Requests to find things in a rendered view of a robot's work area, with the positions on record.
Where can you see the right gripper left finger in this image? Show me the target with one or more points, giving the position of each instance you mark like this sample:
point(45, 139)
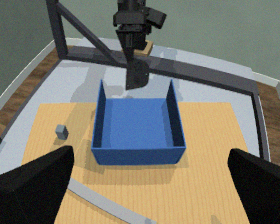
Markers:
point(33, 193)

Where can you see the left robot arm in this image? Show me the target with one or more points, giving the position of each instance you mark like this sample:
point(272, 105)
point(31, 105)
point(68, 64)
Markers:
point(154, 18)

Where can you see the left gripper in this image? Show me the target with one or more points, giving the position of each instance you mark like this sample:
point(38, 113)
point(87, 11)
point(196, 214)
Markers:
point(129, 30)

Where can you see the light grey long flat bar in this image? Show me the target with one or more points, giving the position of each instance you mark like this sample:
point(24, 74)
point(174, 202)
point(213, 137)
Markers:
point(107, 205)

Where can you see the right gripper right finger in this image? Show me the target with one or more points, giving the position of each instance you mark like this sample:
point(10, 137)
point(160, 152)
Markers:
point(257, 183)

